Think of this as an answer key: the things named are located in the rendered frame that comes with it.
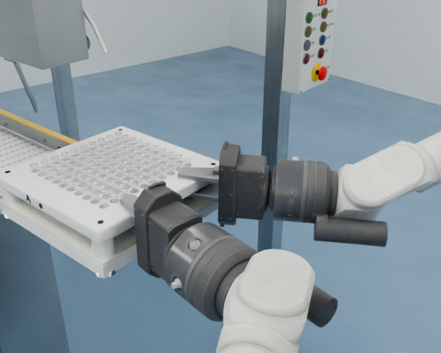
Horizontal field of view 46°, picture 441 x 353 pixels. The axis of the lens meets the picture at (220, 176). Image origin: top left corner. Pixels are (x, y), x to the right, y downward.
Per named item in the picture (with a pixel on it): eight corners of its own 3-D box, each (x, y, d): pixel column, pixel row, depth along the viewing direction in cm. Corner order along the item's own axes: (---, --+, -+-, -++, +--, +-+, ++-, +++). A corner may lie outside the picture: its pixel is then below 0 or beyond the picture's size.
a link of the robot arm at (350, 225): (307, 149, 71) (393, 155, 69) (302, 178, 81) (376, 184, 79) (303, 230, 67) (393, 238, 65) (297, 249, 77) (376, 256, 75)
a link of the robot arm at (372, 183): (334, 171, 68) (423, 128, 69) (327, 194, 76) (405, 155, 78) (361, 213, 66) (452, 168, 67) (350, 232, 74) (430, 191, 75)
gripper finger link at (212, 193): (176, 192, 74) (219, 196, 74) (181, 181, 77) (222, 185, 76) (177, 202, 75) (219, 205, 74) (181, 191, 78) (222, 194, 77)
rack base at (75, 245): (1, 213, 79) (-2, 199, 78) (124, 160, 95) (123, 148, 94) (104, 279, 65) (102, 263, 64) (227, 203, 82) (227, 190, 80)
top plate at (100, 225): (-6, 184, 76) (-9, 172, 75) (122, 135, 93) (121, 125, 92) (99, 246, 62) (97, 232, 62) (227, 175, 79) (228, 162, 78)
